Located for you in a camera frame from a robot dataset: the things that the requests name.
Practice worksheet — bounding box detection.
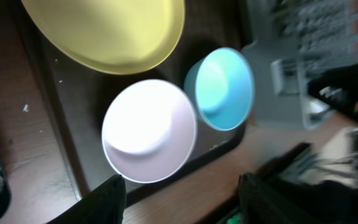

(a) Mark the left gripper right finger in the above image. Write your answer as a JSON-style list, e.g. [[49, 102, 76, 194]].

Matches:
[[238, 173, 320, 224]]

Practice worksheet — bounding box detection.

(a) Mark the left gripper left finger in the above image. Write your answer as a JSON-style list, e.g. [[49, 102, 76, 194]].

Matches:
[[48, 175, 127, 224]]

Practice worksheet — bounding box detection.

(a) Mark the white bowl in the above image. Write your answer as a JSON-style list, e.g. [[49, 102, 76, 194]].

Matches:
[[101, 79, 198, 184]]

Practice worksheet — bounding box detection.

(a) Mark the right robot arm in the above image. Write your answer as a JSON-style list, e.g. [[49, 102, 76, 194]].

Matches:
[[301, 64, 358, 189]]

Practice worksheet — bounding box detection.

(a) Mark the grey dishwasher rack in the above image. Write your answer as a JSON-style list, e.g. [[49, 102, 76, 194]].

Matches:
[[239, 0, 358, 129]]

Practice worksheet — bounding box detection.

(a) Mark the blue bowl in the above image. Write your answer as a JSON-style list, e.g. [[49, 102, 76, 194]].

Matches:
[[183, 47, 255, 131]]

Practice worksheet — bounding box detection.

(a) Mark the yellow plate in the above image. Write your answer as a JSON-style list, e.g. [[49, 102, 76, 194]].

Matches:
[[21, 0, 185, 75]]

